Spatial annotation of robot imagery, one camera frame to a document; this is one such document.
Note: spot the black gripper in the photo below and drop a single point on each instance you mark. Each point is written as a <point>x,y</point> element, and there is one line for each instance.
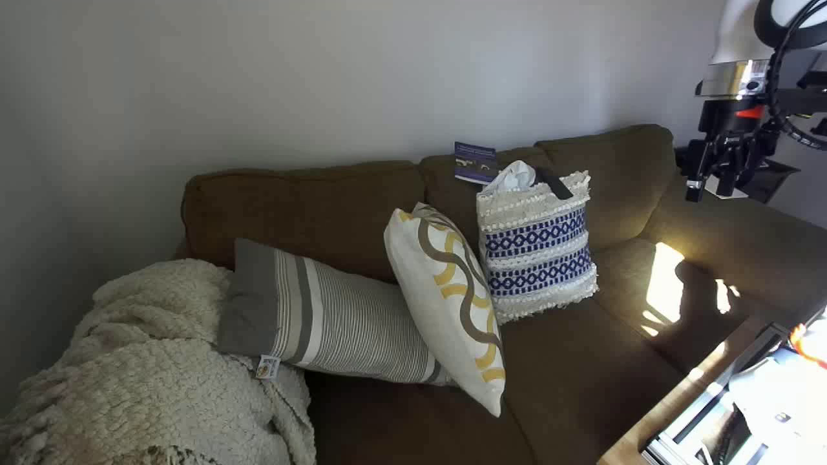
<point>735,144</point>

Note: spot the black remote control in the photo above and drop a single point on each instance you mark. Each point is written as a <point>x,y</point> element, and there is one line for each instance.
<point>550,183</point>

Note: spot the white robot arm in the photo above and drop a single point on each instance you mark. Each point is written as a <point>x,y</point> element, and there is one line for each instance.
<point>748,64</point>

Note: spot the brown fabric sofa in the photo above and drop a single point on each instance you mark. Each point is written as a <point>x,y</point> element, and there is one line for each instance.
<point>675,280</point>

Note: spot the white crumpled tissue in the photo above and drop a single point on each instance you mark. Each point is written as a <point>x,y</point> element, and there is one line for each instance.
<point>514,178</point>

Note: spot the white blue patterned pillow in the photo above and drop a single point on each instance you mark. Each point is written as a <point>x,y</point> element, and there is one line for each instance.
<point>535,246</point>

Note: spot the wooden table with items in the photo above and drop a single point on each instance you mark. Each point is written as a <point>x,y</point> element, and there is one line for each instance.
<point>757,398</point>

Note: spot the white pillow yellow grey waves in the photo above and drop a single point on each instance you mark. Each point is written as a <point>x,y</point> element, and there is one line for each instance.
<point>447,300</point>

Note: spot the grey striped lumbar pillow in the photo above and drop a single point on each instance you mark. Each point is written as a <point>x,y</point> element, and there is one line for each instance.
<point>321,318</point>

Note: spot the cream knitted throw blanket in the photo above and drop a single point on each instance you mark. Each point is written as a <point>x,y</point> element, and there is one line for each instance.
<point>143,384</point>

